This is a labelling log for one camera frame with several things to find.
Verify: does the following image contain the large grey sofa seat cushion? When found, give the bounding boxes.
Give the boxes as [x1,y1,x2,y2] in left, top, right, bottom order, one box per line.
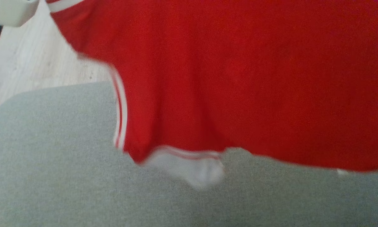
[0,81,378,227]

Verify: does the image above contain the red shorts with white stripes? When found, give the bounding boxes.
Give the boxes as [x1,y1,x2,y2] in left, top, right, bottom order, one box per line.
[45,0,378,189]

